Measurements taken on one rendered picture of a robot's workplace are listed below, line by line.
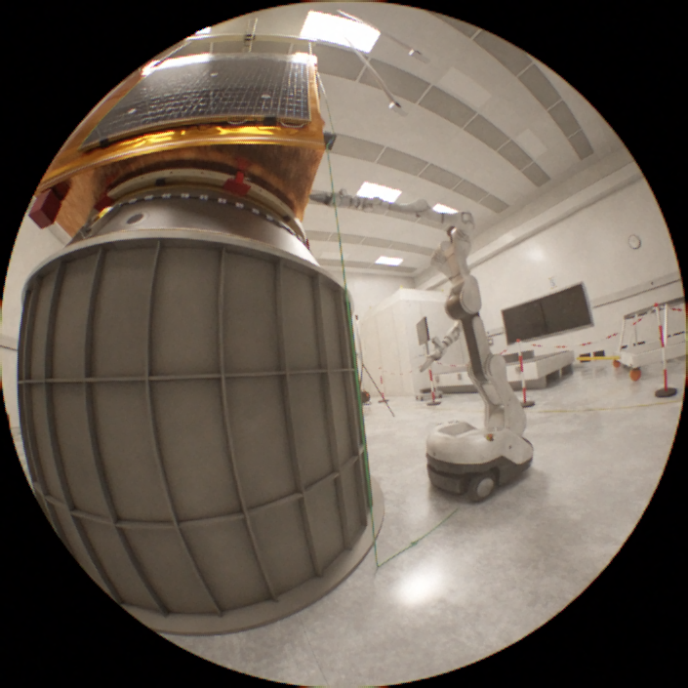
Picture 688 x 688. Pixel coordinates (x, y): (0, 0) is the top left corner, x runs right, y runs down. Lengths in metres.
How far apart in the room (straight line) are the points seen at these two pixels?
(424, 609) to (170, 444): 0.86
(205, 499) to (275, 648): 0.50
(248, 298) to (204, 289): 0.13
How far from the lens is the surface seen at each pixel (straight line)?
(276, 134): 1.29
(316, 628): 0.89
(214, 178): 1.26
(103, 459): 0.75
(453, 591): 0.95
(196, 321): 0.67
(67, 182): 1.65
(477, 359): 1.51
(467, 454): 1.27
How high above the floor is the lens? 0.75
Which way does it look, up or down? 8 degrees up
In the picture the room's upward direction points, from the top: 7 degrees counter-clockwise
